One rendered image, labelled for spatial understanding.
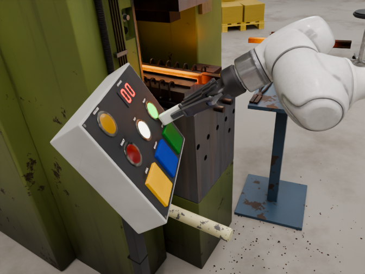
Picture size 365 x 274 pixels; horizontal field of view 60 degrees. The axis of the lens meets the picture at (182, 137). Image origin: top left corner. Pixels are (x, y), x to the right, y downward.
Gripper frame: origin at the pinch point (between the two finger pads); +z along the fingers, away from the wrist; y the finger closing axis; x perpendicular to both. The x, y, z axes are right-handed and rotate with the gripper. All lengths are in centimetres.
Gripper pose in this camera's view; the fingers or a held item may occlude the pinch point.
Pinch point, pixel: (171, 114)
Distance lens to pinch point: 83.8
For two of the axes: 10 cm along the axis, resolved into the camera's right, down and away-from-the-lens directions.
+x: -5.5, -7.4, -3.9
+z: -8.3, 4.1, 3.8
